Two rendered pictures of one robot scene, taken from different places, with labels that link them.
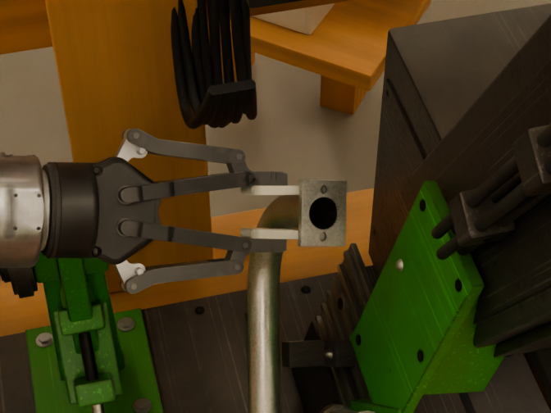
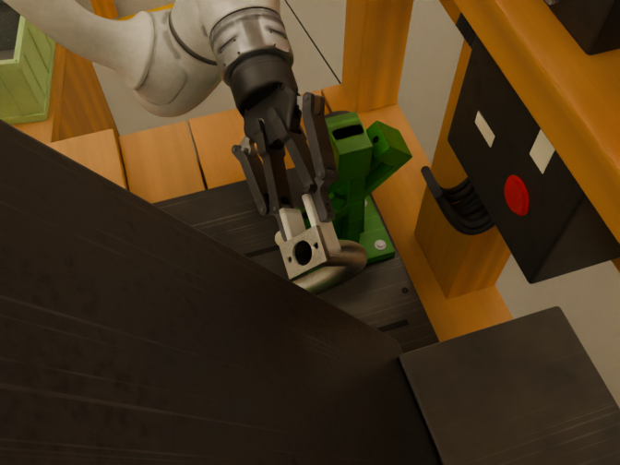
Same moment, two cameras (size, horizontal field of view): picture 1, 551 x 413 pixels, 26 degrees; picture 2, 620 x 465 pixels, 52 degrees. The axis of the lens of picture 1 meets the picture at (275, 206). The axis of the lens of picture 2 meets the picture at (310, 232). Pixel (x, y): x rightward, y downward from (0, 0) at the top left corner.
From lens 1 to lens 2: 0.76 m
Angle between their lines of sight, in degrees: 50
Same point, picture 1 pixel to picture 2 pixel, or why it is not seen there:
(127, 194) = (270, 112)
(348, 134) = not seen: outside the picture
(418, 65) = (511, 330)
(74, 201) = (245, 77)
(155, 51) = not seen: hidden behind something
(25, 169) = (255, 39)
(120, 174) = (284, 103)
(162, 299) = (417, 270)
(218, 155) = (315, 159)
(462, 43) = (555, 372)
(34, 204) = (233, 53)
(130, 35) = not seen: hidden behind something
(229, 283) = (439, 311)
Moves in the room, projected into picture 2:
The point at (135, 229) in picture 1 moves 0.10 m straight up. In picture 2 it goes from (256, 128) to (248, 61)
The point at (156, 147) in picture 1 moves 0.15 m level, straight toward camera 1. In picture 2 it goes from (305, 114) to (165, 137)
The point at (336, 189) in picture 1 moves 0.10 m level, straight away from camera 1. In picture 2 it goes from (318, 255) to (416, 256)
